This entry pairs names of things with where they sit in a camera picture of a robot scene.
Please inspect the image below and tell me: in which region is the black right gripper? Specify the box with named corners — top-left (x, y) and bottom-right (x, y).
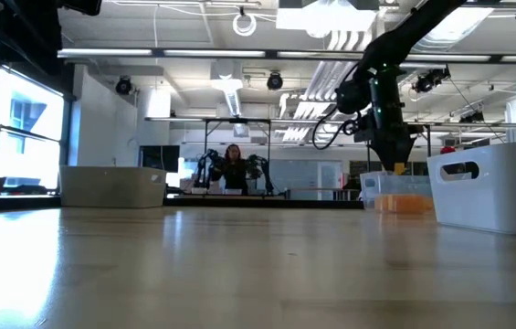
top-left (368, 119), bottom-right (419, 173)

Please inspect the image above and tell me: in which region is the orange toy brick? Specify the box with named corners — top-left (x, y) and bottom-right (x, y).
top-left (374, 195), bottom-right (435, 215)

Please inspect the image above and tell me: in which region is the clear plastic storage bin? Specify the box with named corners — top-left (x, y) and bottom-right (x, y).
top-left (360, 170), bottom-right (436, 214)

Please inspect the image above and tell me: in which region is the white plastic storage bin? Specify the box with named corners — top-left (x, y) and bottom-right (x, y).
top-left (59, 165), bottom-right (167, 209)
top-left (426, 141), bottom-right (516, 238)

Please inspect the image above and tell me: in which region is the black computer monitor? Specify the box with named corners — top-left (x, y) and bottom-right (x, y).
top-left (138, 144), bottom-right (181, 174)

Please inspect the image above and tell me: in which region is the large bright window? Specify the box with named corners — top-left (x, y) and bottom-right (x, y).
top-left (0, 68), bottom-right (65, 191)

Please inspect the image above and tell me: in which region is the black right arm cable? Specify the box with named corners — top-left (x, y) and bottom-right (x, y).
top-left (311, 107), bottom-right (360, 151)

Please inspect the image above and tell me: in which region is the black ceiling camera rig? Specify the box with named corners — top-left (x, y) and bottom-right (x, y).
top-left (411, 66), bottom-right (452, 94)

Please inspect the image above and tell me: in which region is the black round ceiling camera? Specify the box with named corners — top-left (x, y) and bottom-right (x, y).
top-left (266, 71), bottom-right (284, 91)
top-left (115, 76), bottom-right (133, 96)

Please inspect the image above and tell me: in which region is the silver round air duct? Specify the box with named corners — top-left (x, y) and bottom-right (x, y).
top-left (398, 4), bottom-right (496, 92)

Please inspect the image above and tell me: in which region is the white coiled cable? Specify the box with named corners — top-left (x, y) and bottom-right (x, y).
top-left (232, 6), bottom-right (258, 37)

